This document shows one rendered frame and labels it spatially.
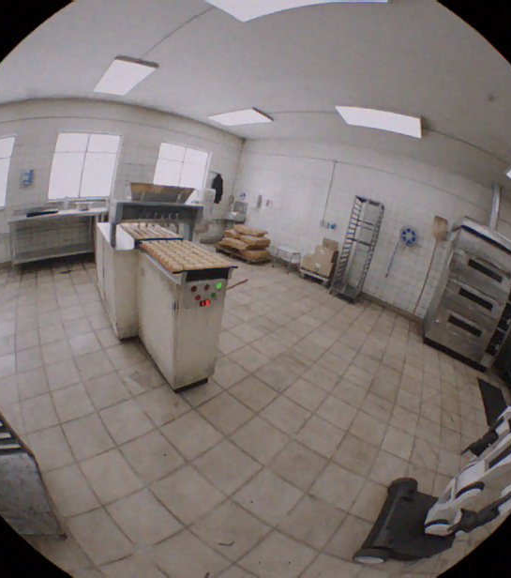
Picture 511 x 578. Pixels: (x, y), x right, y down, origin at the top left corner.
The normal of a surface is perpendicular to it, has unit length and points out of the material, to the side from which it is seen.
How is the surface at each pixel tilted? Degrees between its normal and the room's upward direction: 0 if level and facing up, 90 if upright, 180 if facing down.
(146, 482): 0
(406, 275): 90
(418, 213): 90
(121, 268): 90
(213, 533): 0
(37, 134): 90
